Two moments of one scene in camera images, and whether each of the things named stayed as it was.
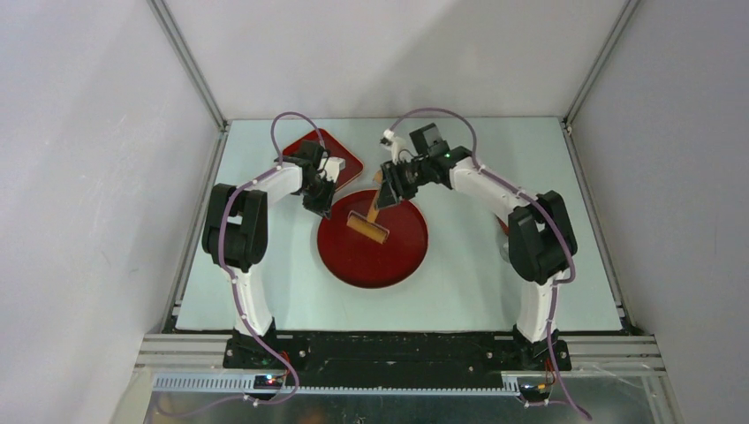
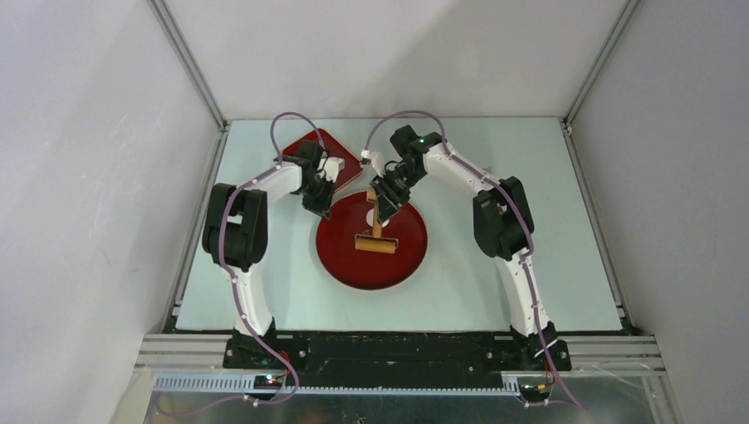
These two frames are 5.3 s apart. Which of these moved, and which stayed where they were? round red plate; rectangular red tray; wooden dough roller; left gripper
Moved: wooden dough roller
Stayed: rectangular red tray; left gripper; round red plate
